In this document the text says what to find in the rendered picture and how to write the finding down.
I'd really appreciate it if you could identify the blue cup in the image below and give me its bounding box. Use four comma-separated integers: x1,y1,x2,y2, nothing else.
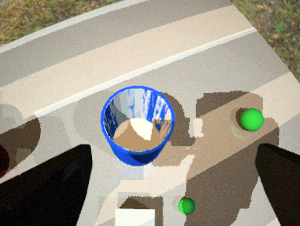
100,86,175,167

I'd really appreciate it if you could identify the green ball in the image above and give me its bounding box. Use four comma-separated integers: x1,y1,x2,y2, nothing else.
179,198,195,214
240,109,263,132

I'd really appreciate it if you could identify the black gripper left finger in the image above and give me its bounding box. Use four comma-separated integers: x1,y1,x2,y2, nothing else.
0,144,93,226

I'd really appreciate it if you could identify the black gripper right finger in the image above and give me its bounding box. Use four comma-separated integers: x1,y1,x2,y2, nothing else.
255,144,300,226

